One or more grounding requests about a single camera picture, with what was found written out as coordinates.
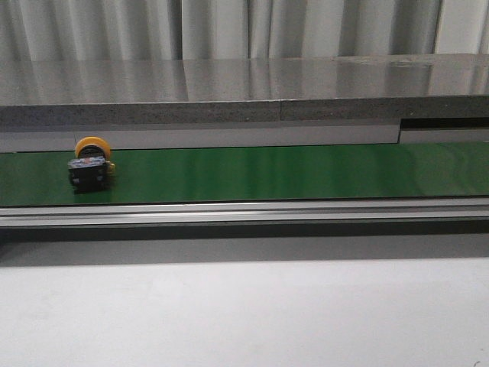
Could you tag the green conveyor belt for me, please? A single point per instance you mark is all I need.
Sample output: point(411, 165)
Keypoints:
point(256, 173)

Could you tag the aluminium conveyor frame rail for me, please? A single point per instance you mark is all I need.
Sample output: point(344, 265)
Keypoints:
point(275, 211)

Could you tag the yellow push button switch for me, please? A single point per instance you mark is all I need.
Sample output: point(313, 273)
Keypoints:
point(91, 169)

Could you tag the grey metal base panel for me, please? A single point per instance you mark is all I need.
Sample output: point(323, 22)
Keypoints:
point(248, 134)

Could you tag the dark granite slab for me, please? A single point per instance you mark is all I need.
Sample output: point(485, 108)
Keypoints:
point(68, 94)

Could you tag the white pleated curtain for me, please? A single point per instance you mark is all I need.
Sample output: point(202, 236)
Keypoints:
point(187, 30)

